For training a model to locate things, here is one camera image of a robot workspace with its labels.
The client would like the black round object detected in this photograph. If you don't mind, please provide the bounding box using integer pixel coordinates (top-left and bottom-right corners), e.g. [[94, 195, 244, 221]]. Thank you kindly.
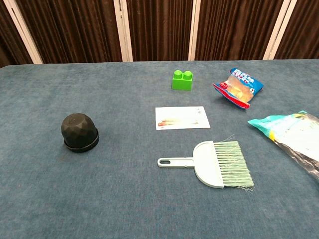
[[63, 131, 100, 153], [61, 113, 98, 148]]

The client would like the pale green hand brush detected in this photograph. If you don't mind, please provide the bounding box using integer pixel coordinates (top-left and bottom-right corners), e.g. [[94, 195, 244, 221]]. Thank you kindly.
[[157, 134, 255, 192]]

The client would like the white printed card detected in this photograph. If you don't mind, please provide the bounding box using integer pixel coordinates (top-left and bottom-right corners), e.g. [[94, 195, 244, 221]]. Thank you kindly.
[[155, 106, 211, 130]]

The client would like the green toy building block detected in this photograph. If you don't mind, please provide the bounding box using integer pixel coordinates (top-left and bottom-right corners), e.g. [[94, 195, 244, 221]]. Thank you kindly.
[[171, 70, 194, 92]]

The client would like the blue and red snack bag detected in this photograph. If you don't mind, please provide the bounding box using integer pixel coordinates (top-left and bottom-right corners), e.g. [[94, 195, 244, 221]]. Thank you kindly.
[[212, 68, 264, 110]]

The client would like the brown pleated curtain panel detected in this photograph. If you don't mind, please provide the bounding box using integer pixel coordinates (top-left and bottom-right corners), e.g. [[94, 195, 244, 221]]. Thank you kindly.
[[15, 0, 123, 64], [0, 0, 34, 68], [273, 0, 319, 60], [126, 0, 194, 62], [195, 0, 285, 61]]

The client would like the large teal clear food bag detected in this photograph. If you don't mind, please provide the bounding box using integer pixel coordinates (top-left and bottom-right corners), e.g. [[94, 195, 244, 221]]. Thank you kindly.
[[247, 110, 319, 180]]

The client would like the white screen frame post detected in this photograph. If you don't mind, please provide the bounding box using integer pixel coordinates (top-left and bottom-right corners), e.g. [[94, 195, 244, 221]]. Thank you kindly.
[[2, 0, 43, 65], [188, 0, 201, 61], [263, 0, 292, 60], [113, 0, 134, 62]]

